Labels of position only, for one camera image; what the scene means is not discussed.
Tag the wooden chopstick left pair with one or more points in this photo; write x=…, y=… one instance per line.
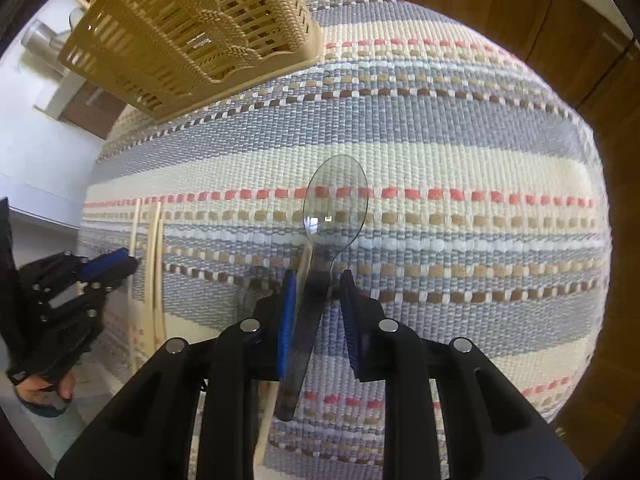
x=131, y=331

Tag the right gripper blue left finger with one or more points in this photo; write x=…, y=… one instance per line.
x=203, y=393

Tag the person's left hand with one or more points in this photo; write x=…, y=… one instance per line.
x=36, y=391

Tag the steel thermos bottle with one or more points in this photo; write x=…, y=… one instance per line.
x=40, y=39

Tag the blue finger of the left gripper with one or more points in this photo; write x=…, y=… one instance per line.
x=112, y=268

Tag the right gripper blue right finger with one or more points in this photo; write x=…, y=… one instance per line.
x=447, y=404

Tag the striped woven table mat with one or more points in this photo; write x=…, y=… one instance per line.
x=390, y=265

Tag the yellow plastic utensil basket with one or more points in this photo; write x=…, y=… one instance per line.
x=168, y=57

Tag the clear plastic spoon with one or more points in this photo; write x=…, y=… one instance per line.
x=335, y=206

